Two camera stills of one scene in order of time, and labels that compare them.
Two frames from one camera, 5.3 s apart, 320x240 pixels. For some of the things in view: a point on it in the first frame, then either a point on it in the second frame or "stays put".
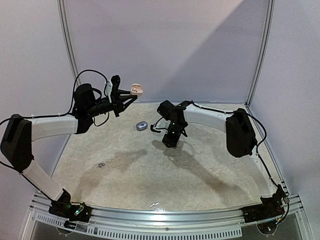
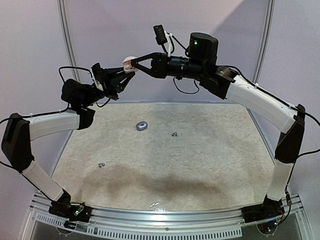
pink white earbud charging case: (136, 89) → (127, 64)
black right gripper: (172, 139) → (156, 65)
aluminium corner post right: (263, 52) stays put
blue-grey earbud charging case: (142, 125) stays put
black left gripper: (117, 101) → (109, 86)
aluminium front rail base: (217, 223) stays put
